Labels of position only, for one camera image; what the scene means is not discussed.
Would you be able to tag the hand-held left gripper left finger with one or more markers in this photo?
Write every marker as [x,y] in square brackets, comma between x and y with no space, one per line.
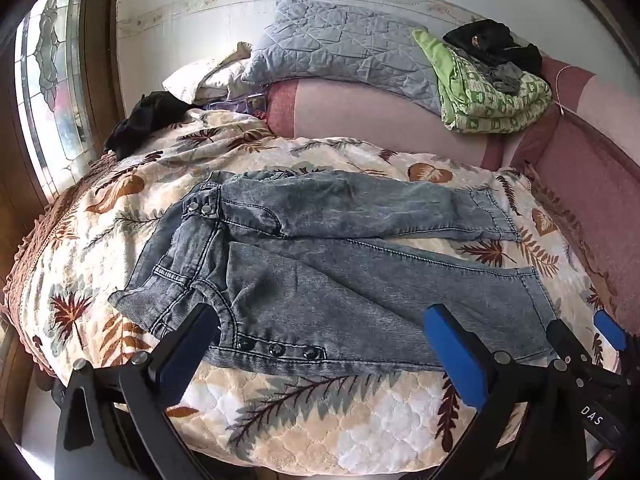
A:
[187,347]

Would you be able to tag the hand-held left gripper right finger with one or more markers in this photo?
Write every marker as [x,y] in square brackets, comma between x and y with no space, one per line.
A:
[455,355]

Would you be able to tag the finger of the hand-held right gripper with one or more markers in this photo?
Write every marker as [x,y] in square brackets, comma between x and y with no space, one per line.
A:
[567,342]
[611,331]

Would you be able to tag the grey-blue denim pants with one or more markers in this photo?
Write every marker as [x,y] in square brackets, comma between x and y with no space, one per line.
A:
[350,300]

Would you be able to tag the leaf print quilted blanket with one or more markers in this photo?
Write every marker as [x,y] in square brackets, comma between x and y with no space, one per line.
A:
[150,200]

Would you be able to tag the brown fringed cloth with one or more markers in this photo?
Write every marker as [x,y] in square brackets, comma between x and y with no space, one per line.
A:
[45,220]

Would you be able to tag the black cloth bundle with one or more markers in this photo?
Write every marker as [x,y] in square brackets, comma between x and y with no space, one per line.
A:
[145,120]

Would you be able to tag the purple packet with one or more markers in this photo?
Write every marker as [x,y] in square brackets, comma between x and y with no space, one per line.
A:
[240,105]

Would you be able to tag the green patterned blanket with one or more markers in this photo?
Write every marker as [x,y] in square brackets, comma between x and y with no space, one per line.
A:
[480,105]

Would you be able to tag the pink sofa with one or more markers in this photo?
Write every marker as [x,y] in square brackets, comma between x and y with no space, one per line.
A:
[360,110]

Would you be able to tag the cream pillow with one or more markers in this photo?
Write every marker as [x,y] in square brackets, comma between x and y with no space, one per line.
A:
[205,77]

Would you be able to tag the grey garment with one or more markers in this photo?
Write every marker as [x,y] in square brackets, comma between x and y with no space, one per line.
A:
[500,75]

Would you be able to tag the stained glass window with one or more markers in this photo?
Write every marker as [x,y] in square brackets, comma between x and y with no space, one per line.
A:
[50,85]

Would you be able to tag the black garment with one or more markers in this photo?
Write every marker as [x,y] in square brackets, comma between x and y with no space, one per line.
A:
[492,40]

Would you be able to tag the grey quilted blanket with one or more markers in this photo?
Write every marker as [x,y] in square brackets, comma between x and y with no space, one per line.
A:
[340,45]

